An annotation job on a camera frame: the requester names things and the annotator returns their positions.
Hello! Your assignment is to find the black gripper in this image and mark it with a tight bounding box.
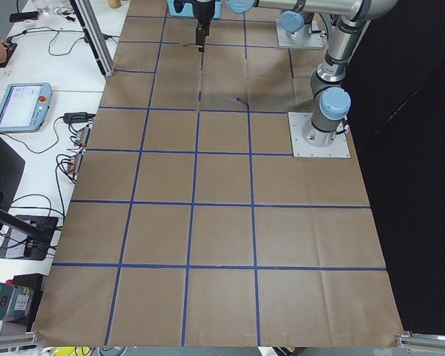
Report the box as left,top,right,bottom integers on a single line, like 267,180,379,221
172,0,212,51

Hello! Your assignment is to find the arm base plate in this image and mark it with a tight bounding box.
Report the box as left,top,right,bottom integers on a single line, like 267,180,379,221
275,19,323,50
288,112,351,159

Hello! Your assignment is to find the orange usb adapter lower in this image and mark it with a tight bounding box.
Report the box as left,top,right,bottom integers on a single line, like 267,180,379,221
66,153,84,177

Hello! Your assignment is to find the blue teach pendant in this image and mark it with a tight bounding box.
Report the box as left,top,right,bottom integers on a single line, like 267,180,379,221
0,82,53,134

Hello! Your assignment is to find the black monitor stand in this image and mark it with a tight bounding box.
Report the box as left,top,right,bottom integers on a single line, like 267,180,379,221
0,137,58,260

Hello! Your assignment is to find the green power supply box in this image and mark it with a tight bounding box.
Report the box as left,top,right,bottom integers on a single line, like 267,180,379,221
0,275,42,323

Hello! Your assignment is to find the silver aluminium frame post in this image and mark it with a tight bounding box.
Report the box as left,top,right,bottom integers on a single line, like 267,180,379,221
70,0,114,78

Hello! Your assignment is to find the black power adapter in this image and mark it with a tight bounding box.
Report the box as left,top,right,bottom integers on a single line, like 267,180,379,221
63,112,96,124

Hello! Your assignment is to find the black phone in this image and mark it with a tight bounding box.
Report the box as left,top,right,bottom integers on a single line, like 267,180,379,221
9,11,39,23

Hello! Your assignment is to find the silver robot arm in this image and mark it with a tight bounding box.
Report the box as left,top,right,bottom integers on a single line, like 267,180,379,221
280,10,314,41
226,0,397,145

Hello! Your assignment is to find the light blue plastic bin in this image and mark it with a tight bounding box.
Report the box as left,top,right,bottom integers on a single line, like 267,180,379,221
167,1,221,21

